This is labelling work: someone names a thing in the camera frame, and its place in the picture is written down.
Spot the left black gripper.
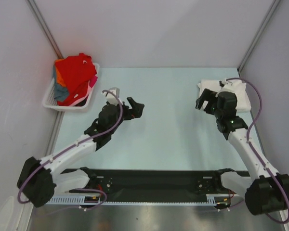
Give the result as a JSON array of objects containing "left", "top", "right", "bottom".
[{"left": 108, "top": 97, "right": 144, "bottom": 134}]

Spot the white printed t shirt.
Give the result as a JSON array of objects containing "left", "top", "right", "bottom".
[{"left": 197, "top": 79, "right": 246, "bottom": 96}]

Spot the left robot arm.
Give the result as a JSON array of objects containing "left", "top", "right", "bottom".
[{"left": 16, "top": 97, "right": 145, "bottom": 207}]

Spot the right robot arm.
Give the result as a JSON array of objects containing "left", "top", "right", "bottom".
[{"left": 196, "top": 89, "right": 289, "bottom": 215}]

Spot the pink garment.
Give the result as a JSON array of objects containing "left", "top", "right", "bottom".
[{"left": 73, "top": 75, "right": 98, "bottom": 107}]

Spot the red t shirt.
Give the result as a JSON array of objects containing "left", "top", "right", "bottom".
[{"left": 56, "top": 53, "right": 97, "bottom": 106}]

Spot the grey blue garment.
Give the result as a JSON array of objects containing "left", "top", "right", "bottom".
[{"left": 53, "top": 66, "right": 69, "bottom": 102}]

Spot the orange garment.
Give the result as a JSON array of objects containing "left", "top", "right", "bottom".
[{"left": 54, "top": 59, "right": 66, "bottom": 87}]

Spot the white plastic basket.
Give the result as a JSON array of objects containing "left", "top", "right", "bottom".
[{"left": 42, "top": 59, "right": 100, "bottom": 112}]

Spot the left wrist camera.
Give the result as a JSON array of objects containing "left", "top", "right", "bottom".
[{"left": 102, "top": 87, "right": 122, "bottom": 105}]

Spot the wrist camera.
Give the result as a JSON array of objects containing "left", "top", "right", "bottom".
[
  {"left": 102, "top": 87, "right": 122, "bottom": 105},
  {"left": 219, "top": 81, "right": 235, "bottom": 93}
]

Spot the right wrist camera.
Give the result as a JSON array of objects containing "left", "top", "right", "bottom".
[{"left": 219, "top": 81, "right": 235, "bottom": 93}]

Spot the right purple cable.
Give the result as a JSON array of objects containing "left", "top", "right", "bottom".
[{"left": 225, "top": 77, "right": 289, "bottom": 224}]

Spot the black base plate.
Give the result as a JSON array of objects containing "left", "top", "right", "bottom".
[{"left": 84, "top": 169, "right": 228, "bottom": 199}]

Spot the slotted cable duct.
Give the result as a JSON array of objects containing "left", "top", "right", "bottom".
[{"left": 46, "top": 194, "right": 230, "bottom": 206}]

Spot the right corner aluminium post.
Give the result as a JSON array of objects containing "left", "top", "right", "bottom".
[{"left": 237, "top": 0, "right": 283, "bottom": 75}]

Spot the corner aluminium post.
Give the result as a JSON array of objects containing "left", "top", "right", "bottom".
[
  {"left": 26, "top": 0, "right": 63, "bottom": 59},
  {"left": 237, "top": 0, "right": 283, "bottom": 75}
]

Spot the left corner aluminium post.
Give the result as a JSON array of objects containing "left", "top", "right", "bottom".
[{"left": 26, "top": 0, "right": 63, "bottom": 59}]

